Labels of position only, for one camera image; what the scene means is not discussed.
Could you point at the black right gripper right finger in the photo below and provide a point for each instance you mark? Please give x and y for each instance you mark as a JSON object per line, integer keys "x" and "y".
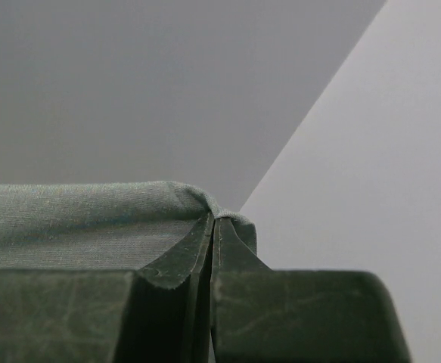
{"x": 259, "y": 314}

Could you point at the grey button-up shirt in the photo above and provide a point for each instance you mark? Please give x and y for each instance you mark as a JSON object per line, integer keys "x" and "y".
{"x": 117, "y": 225}

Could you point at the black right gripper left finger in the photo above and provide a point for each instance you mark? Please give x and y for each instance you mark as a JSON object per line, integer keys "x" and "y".
{"x": 158, "y": 313}

